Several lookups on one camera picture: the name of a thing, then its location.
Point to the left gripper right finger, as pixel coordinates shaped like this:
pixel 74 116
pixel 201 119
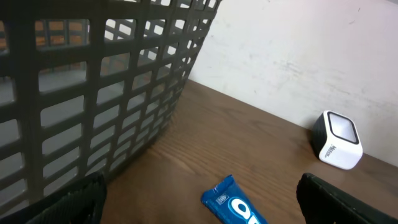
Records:
pixel 323 203

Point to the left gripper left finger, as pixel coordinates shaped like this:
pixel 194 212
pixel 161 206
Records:
pixel 80 202

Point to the blue Oreo pack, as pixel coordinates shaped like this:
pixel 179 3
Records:
pixel 229 204

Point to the grey plastic basket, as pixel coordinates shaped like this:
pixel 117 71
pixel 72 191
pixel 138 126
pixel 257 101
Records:
pixel 86 84

